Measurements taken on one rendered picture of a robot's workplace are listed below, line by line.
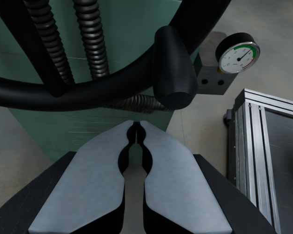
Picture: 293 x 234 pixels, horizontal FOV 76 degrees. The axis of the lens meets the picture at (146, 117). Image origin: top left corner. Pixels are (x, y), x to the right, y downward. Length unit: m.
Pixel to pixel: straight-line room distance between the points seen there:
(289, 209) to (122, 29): 0.76
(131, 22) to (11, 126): 0.88
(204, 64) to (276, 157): 0.61
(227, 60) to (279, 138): 0.67
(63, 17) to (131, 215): 0.71
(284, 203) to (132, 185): 0.56
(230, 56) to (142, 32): 0.15
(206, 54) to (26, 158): 0.84
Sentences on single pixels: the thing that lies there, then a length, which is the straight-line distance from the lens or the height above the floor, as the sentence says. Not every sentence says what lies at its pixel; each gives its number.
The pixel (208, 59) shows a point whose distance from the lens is 0.39.
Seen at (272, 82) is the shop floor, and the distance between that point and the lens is 1.60.
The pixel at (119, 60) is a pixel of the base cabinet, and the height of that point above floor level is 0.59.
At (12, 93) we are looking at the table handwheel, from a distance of 0.22.
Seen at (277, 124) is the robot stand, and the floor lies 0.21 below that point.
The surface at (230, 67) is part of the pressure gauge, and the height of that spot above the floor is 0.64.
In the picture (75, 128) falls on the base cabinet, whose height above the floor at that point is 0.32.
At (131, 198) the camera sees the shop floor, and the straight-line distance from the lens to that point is 0.85.
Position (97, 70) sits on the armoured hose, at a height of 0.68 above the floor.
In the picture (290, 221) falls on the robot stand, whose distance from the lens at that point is 0.83.
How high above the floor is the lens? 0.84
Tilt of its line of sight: 55 degrees down
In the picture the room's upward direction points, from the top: 12 degrees clockwise
